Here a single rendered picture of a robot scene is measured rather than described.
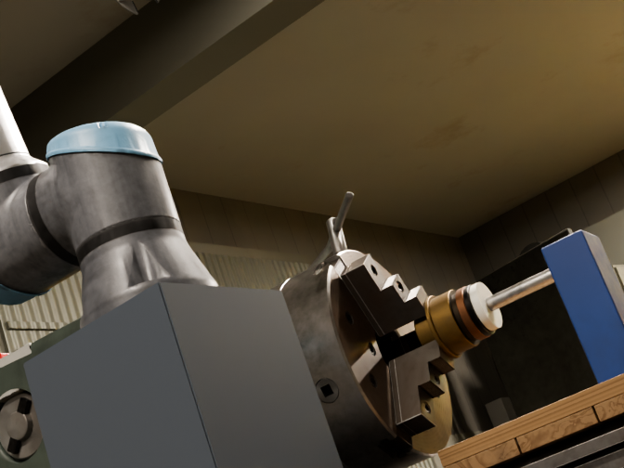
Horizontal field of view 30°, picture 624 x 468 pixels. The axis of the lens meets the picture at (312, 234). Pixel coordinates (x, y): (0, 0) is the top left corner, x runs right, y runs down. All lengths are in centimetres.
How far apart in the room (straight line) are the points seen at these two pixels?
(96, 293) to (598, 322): 65
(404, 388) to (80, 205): 56
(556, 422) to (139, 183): 55
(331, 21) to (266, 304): 394
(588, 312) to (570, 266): 6
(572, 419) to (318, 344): 36
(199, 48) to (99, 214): 312
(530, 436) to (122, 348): 51
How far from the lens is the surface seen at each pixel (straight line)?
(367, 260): 161
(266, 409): 115
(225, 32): 426
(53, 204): 127
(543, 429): 139
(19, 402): 171
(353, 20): 517
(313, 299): 157
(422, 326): 161
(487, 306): 159
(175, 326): 109
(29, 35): 453
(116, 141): 125
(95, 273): 121
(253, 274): 628
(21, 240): 130
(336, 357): 152
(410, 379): 159
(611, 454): 139
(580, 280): 153
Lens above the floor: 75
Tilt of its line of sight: 18 degrees up
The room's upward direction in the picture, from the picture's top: 20 degrees counter-clockwise
